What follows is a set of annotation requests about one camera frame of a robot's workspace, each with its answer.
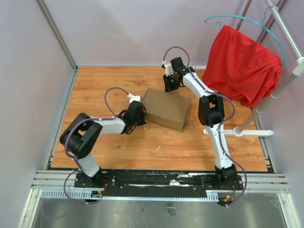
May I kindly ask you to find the brown cardboard box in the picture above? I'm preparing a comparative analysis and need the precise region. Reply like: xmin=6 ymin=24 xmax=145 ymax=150
xmin=142 ymin=88 xmax=190 ymax=131

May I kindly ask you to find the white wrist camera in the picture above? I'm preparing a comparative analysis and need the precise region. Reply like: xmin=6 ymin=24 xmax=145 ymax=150
xmin=127 ymin=93 xmax=141 ymax=104
xmin=161 ymin=61 xmax=174 ymax=76

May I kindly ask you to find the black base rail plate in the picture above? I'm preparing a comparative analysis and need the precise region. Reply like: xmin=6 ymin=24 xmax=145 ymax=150
xmin=74 ymin=169 xmax=243 ymax=198

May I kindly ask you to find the white metal clothes rack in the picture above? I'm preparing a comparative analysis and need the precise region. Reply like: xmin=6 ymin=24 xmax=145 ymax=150
xmin=203 ymin=0 xmax=304 ymax=138

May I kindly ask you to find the grey slotted cable duct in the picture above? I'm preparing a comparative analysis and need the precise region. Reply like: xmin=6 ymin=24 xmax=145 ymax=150
xmin=40 ymin=189 xmax=103 ymax=200

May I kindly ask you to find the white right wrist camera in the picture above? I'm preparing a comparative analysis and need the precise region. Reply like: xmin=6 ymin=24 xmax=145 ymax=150
xmin=161 ymin=61 xmax=174 ymax=76

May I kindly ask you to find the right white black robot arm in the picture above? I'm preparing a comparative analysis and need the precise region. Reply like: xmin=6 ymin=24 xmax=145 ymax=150
xmin=162 ymin=57 xmax=238 ymax=190

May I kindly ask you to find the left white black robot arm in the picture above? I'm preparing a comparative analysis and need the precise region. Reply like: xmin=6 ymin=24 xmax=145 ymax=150
xmin=59 ymin=101 xmax=146 ymax=188

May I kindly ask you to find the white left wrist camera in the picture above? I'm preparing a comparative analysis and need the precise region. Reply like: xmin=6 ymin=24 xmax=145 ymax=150
xmin=127 ymin=93 xmax=141 ymax=104

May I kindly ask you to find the red cloth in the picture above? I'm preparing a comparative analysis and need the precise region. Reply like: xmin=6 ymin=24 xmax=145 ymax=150
xmin=202 ymin=25 xmax=282 ymax=108

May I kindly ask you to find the teal clothes hanger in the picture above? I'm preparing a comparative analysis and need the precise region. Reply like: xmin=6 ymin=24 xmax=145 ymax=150
xmin=204 ymin=14 xmax=286 ymax=69

